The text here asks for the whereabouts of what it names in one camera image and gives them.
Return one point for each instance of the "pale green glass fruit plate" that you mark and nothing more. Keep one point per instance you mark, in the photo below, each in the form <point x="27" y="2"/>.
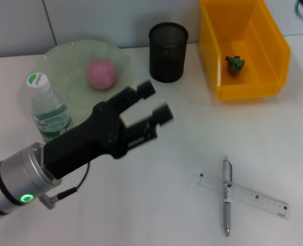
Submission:
<point x="71" y="56"/>

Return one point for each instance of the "pink peach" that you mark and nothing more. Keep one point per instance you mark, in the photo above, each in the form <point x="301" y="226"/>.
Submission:
<point x="101" y="74"/>

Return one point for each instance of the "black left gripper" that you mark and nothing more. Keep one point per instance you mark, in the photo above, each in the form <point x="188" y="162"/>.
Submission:
<point x="89" y="141"/>

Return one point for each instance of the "clear green-label water bottle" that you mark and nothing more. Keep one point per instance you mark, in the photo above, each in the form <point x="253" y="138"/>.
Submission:
<point x="48" y="110"/>

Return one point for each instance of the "green plastic wrapper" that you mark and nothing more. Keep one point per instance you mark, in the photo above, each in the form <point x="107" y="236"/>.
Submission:
<point x="235" y="65"/>

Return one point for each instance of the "transparent plastic ruler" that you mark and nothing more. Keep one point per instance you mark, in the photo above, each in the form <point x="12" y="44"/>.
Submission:
<point x="259" y="198"/>

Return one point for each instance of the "yellow plastic bin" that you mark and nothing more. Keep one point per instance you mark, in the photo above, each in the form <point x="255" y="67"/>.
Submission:
<point x="251" y="84"/>

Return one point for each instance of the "grey retractable pen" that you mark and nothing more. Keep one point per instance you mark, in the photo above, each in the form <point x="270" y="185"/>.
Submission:
<point x="227" y="210"/>

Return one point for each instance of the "black mesh pen holder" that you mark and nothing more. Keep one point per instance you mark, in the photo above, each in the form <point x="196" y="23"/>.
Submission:
<point x="168" y="59"/>

